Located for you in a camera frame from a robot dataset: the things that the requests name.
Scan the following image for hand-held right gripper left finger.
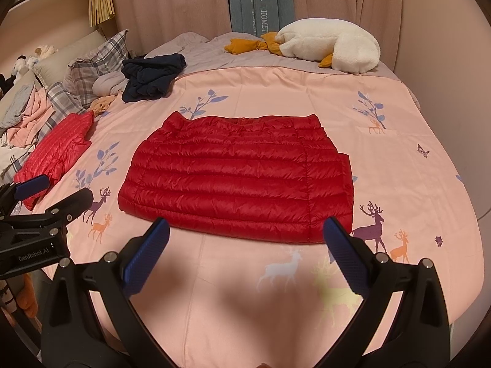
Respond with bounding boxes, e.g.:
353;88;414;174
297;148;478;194
39;217;171;368

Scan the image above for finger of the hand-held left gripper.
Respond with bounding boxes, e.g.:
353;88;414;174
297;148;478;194
21;188;95;235
0;174;52;215

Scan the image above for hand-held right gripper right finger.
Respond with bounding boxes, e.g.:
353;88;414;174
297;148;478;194
322;217;450;368

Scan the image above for large red down jacket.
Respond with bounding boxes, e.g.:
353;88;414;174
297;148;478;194
117;111;354;245

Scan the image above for pink clothes pile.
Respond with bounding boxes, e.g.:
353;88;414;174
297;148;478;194
5;87;57;149

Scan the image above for navy blue clothes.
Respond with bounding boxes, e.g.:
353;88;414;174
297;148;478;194
122;54;187;103

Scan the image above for small light red down jacket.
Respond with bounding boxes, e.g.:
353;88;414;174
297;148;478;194
14;111;95;211

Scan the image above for person's orange clothing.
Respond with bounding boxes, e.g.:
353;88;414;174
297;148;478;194
17;274;40;317

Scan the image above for grey cloth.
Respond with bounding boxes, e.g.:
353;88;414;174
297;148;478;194
0;83;36;130

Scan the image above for small plaid pillow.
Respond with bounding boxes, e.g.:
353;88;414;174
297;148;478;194
36;82;88;144

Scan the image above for small orange plush toy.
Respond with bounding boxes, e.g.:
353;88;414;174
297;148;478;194
89;95;118;118

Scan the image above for pink deer print duvet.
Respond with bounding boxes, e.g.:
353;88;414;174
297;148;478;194
38;65;485;368

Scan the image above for white and black plush toy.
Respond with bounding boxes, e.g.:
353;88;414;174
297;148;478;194
10;55;40;78

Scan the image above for grey hoodie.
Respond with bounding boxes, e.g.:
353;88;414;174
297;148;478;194
94;73;130;97

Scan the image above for beige pillow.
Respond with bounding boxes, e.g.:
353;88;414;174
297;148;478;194
32;29;109;87

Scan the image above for brown dog plush toy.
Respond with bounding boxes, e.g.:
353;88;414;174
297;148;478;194
35;45;59;61

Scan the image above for large plaid pillow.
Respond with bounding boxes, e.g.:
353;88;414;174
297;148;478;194
63;29;130;96

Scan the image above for yellow fringe hanging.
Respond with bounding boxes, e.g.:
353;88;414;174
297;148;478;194
88;0;116;28

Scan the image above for grey bed sheet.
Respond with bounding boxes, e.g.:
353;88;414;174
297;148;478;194
144;31;423;110

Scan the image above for white goose plush toy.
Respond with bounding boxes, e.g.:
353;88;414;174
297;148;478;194
224;17;381;75

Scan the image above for beige curtain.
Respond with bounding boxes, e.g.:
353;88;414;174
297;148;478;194
99;0;491;96

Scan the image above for grey-blue hanging towel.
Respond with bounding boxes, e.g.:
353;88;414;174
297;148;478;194
226;0;297;36

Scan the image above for white wall shelf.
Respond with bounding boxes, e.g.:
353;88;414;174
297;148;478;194
0;0;103;50

